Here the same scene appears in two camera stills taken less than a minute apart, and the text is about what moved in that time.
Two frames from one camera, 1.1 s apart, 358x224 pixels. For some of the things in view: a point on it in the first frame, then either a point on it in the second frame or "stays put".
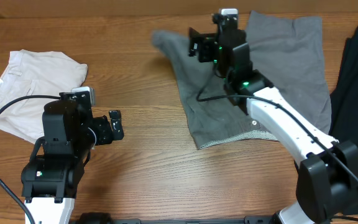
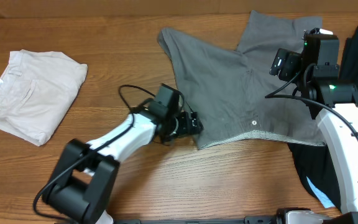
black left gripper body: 99,132 to 182,126
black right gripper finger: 192,52 to 278,61
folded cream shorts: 30,73 stays put
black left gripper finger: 115,114 to 194,117
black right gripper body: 196,45 to 289,65
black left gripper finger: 117,130 to 199,128
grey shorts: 288,50 stays put
